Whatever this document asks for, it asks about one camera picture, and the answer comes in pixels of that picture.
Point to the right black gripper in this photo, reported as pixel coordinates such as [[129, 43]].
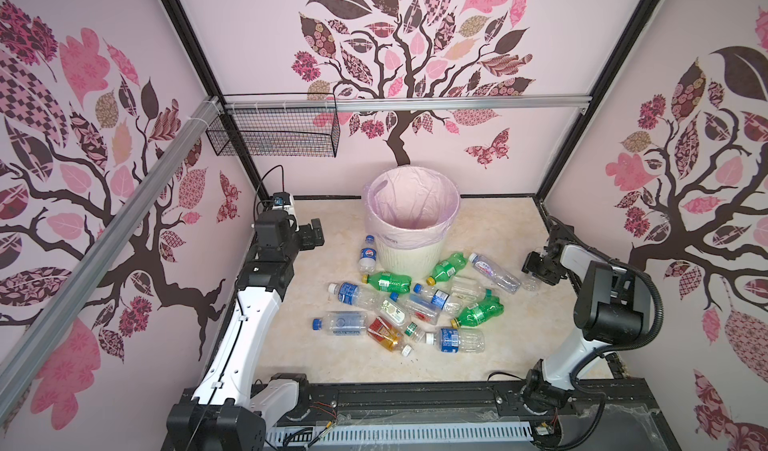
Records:
[[530, 264]]

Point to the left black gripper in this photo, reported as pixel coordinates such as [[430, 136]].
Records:
[[309, 240]]

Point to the pepsi label bottle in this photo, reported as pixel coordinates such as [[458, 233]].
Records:
[[368, 256]]

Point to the clear bottle blue label white cap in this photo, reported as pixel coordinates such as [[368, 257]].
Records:
[[353, 295]]

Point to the clear crushed bottle yellow label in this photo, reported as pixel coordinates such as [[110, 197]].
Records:
[[467, 289]]

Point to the small bottle blue label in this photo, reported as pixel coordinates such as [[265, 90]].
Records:
[[439, 298]]

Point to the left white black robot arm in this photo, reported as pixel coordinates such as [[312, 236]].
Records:
[[228, 410]]

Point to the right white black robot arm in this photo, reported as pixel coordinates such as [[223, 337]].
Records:
[[618, 308]]

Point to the cream plastic waste bin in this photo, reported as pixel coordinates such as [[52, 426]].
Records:
[[416, 263]]

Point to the clear bottle blue cap lower left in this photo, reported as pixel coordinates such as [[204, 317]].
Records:
[[342, 323]]

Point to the clear bottle blue label front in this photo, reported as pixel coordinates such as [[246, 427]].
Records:
[[452, 341]]

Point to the clear bottle green white label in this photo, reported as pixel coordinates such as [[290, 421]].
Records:
[[401, 319]]

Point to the orange drink red label bottle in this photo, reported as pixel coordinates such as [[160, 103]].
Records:
[[388, 336]]

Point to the clear bottle blue cap red label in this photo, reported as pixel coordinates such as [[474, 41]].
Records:
[[419, 307]]

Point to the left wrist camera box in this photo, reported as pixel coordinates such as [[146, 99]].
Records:
[[283, 201]]

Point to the black wire mesh basket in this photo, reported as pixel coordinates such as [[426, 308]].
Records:
[[277, 124]]

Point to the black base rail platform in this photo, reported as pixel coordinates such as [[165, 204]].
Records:
[[608, 414]]

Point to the back aluminium frame rail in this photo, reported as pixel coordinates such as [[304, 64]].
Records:
[[417, 104]]

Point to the aluminium frame rail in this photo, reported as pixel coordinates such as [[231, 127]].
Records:
[[38, 342], [417, 104]]

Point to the white slotted cable duct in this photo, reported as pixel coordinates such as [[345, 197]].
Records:
[[357, 436]]

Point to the left aluminium frame rail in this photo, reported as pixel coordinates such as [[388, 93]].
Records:
[[38, 342]]

